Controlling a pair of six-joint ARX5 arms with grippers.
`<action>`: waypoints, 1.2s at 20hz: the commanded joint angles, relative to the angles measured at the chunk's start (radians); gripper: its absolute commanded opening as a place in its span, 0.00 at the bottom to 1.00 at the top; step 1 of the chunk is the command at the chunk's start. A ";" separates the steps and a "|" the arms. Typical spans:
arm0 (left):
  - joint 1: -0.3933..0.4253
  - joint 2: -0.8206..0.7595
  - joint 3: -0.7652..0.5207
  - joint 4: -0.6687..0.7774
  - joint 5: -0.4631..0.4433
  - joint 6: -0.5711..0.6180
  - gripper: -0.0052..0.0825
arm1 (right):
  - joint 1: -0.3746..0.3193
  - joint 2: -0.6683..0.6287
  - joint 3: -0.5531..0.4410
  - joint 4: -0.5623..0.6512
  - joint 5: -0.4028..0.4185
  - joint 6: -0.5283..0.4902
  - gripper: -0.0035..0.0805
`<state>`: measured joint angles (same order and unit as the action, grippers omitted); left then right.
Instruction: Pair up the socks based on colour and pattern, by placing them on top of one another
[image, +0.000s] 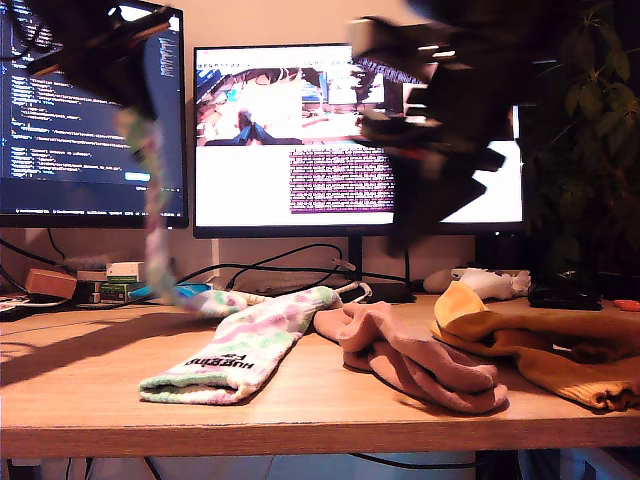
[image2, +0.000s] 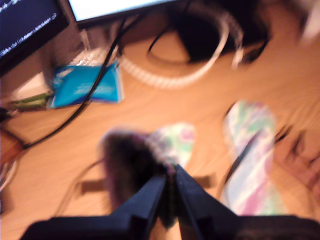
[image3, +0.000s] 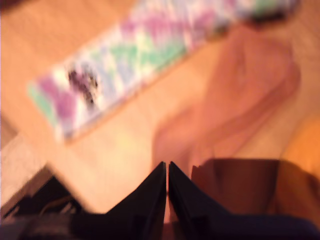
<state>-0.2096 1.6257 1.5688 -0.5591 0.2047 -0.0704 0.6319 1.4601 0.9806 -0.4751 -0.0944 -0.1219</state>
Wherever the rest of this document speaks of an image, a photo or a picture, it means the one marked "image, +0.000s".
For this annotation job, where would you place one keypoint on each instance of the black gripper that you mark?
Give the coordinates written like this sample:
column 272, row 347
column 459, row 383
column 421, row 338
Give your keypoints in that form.
column 450, row 115
column 100, row 30

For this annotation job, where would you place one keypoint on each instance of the yellow ribbed frilly sock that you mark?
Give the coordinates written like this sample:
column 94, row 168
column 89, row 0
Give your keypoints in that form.
column 460, row 305
column 565, row 380

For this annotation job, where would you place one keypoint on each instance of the pink ankle sock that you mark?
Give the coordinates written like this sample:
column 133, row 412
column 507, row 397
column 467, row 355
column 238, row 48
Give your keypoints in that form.
column 470, row 400
column 400, row 345

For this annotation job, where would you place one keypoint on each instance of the tie-dye Hugging Face sock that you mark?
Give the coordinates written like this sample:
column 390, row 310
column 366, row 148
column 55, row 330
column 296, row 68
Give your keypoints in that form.
column 160, row 250
column 240, row 350

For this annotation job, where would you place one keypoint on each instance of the dark code computer monitor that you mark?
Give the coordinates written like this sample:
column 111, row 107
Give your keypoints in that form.
column 50, row 125

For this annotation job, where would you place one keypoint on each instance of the beige rounded device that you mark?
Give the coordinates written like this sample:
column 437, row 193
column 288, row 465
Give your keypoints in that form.
column 437, row 282

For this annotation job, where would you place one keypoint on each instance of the white game controller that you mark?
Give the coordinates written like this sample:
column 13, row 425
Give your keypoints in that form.
column 495, row 285

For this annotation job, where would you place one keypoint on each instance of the black rounded case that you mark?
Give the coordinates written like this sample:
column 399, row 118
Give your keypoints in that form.
column 565, row 300

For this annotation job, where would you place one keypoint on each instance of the white screen computer monitor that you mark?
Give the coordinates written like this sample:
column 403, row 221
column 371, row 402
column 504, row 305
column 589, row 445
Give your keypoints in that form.
column 240, row 190

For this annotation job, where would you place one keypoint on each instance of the green leafy house plant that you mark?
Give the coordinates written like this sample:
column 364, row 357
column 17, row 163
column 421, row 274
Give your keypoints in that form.
column 600, row 150

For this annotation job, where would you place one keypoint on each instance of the grey flat box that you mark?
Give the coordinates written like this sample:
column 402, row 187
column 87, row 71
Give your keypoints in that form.
column 85, row 263

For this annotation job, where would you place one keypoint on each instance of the white box with green stripe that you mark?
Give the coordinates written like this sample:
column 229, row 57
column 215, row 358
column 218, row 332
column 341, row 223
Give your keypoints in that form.
column 122, row 272

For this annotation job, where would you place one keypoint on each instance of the plain brown cardboard box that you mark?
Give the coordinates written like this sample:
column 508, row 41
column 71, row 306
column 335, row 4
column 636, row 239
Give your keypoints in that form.
column 50, row 285

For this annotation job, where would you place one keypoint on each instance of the small orange object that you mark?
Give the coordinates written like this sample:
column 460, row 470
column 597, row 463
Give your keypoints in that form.
column 627, row 305

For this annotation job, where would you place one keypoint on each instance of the blue peppermint packet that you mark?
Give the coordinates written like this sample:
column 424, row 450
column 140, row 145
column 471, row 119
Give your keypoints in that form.
column 195, row 287

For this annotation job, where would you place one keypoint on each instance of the black pad with stickers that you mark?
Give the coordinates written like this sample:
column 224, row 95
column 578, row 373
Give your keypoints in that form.
column 15, row 310

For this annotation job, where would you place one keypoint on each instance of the black table leg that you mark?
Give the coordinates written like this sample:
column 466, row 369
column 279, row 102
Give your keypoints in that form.
column 500, row 467

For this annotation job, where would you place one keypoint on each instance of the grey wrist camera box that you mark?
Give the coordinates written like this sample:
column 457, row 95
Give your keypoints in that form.
column 370, row 35

